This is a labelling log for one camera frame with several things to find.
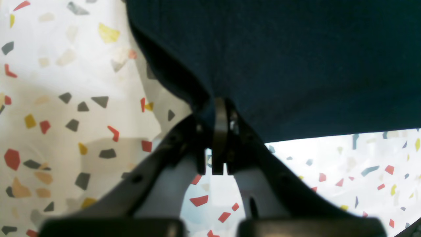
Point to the terrazzo patterned tablecloth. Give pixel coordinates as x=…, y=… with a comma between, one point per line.
x=80, y=109

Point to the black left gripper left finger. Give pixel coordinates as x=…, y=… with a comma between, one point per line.
x=148, y=201

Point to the black t-shirt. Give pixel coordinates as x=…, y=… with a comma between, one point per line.
x=293, y=68

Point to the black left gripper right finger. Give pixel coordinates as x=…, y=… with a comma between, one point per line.
x=277, y=203

